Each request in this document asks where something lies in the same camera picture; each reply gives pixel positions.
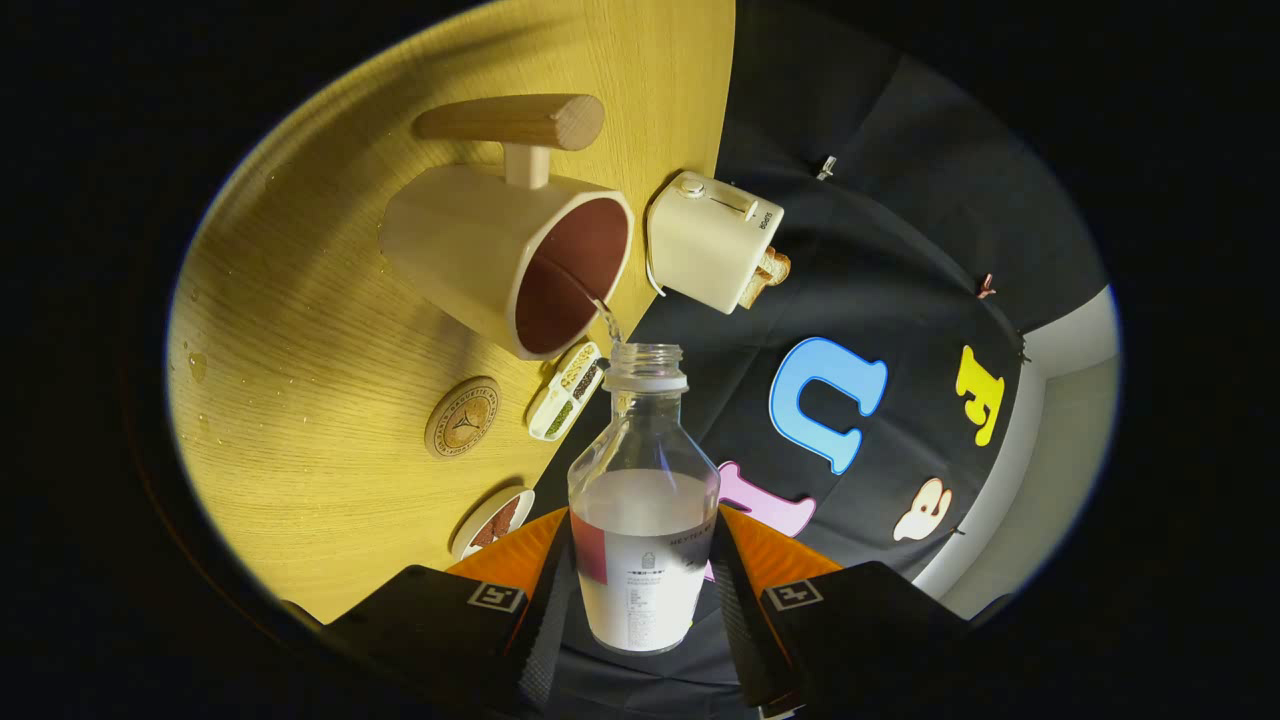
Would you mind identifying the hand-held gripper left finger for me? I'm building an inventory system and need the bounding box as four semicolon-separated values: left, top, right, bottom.
285;505;576;716

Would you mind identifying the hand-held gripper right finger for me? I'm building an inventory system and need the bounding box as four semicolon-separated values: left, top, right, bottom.
708;505;1011;716

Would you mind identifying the clear juice bottle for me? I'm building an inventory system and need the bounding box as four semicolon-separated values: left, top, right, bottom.
567;342;722;656

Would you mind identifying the round wooden coaster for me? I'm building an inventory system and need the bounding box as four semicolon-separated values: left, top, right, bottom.
424;376;501;460

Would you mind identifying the cream cup with wooden handle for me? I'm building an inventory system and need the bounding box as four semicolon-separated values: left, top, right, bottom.
378;94;635;361

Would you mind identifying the white round plate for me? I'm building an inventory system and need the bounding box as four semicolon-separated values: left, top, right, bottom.
450;487;536;561

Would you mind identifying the white divided grain dish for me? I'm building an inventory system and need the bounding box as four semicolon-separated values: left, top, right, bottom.
526;341;604;442

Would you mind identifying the wooden table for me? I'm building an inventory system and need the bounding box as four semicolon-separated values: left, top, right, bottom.
168;0;738;623

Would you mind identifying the cream toaster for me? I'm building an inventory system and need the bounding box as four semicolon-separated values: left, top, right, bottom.
647;171;785;315

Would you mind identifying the black backdrop cloth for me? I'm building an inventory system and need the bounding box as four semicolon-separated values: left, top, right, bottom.
530;0;1111;720

